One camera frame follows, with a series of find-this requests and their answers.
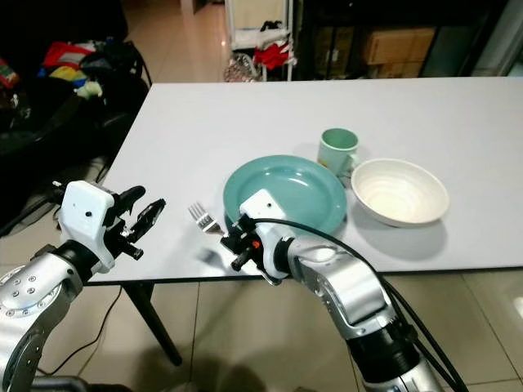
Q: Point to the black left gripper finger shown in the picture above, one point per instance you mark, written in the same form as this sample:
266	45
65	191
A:
150	220
131	197

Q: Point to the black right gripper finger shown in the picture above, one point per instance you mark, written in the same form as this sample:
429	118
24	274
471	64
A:
242	260
230	237

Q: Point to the silver metal fork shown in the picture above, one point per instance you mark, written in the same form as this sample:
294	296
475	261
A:
203	216

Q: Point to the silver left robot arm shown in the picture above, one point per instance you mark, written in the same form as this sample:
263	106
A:
33	302

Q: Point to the teal round plate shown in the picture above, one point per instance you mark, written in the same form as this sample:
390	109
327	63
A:
294	175

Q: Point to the black table leg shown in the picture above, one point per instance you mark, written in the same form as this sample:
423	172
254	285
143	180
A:
155	327

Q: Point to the black sofa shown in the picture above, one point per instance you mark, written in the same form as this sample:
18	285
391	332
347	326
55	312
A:
41	147

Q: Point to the teal mug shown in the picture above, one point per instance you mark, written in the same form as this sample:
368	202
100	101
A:
335	149

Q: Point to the white ceramic bowl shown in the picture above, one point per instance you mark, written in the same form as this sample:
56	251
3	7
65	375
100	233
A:
400	193

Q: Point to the red flat bag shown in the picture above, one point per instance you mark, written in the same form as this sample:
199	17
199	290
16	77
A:
67	54

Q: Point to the red white snack pack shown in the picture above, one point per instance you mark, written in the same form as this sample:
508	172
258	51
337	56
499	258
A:
6	73

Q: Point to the red crumpled bag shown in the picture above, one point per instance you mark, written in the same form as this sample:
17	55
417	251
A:
272	55

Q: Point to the white trolley cart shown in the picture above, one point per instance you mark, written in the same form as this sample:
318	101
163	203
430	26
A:
257	20

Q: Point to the brown cardboard box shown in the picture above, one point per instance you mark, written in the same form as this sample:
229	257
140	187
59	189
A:
399	46

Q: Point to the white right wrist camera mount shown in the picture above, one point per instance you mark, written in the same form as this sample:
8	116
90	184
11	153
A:
268	208

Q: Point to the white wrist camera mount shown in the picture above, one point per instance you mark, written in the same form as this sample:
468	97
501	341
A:
268	208
88	216

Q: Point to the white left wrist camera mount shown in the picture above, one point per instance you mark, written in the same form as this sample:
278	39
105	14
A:
88	216

